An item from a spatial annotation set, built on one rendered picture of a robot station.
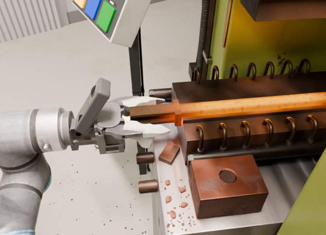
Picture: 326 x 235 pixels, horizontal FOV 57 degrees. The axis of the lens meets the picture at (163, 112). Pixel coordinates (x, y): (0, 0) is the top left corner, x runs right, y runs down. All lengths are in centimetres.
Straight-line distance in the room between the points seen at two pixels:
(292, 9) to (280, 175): 32
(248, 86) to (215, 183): 28
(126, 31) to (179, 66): 161
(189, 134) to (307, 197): 23
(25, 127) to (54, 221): 111
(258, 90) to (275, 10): 26
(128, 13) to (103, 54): 180
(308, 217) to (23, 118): 52
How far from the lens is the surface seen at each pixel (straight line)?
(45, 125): 62
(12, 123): 64
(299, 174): 68
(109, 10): 96
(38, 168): 72
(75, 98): 229
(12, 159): 67
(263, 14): 50
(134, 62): 121
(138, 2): 94
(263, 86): 74
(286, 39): 84
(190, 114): 62
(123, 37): 95
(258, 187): 56
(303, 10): 53
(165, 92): 76
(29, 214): 67
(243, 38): 79
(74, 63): 266
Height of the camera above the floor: 143
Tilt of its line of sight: 43 degrees down
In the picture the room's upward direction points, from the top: straight up
